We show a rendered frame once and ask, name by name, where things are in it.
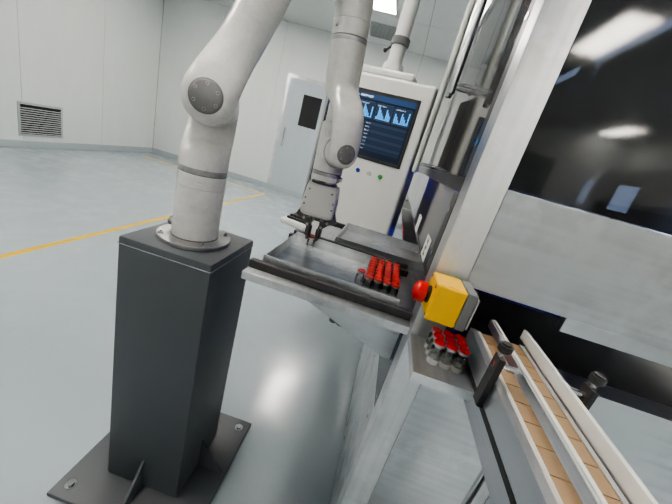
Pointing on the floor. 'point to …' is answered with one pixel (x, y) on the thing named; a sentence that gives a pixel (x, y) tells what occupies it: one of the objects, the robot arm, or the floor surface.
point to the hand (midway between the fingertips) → (313, 232)
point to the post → (472, 214)
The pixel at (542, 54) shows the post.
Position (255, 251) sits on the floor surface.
